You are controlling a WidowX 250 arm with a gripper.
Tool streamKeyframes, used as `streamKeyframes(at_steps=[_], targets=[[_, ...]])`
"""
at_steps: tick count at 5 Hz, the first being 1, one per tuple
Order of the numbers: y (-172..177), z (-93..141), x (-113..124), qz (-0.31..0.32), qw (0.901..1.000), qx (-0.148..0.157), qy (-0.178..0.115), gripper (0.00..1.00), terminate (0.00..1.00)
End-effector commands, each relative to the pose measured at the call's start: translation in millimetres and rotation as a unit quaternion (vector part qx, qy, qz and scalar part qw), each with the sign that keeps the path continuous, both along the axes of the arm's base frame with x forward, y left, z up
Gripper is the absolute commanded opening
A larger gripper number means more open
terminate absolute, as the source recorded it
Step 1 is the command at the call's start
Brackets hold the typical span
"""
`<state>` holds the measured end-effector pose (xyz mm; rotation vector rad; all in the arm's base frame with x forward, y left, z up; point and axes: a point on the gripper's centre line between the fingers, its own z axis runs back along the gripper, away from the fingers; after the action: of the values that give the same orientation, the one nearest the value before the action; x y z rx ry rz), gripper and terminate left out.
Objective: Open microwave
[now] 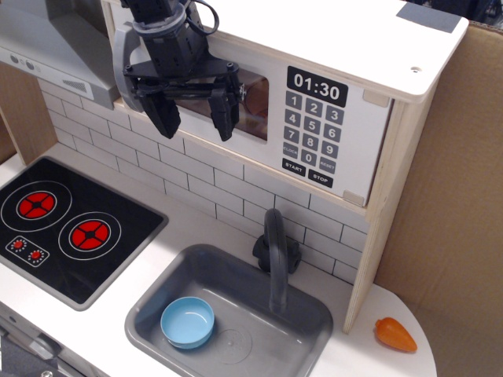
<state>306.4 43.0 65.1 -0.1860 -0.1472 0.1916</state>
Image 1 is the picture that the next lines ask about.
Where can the light blue bowl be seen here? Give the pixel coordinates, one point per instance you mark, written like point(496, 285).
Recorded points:
point(187, 323)

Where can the dark grey toy faucet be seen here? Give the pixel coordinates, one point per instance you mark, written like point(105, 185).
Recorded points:
point(278, 257)

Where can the brown cardboard panel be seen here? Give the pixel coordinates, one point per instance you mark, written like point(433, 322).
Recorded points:
point(443, 256)

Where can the orange toy carrot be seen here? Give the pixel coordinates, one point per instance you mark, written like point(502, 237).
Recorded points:
point(392, 333)

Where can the orange transparent toy pot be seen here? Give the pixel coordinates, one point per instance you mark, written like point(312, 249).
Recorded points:
point(254, 109)

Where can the grey tape patch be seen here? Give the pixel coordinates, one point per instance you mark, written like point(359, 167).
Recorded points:
point(429, 17)

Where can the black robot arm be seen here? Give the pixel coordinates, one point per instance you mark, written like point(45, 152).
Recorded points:
point(146, 11)

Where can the grey range hood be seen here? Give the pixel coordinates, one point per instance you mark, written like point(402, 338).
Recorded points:
point(50, 40)

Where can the grey toy sink basin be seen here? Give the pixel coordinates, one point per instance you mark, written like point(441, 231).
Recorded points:
point(248, 339)

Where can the black toy stove top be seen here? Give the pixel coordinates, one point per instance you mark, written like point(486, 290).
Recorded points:
point(70, 235)

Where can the wooden toy microwave cabinet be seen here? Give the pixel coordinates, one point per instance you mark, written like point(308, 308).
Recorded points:
point(361, 42)

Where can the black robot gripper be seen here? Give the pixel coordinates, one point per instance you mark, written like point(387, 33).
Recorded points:
point(170, 58)

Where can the white toy microwave door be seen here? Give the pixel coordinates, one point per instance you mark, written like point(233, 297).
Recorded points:
point(322, 131)

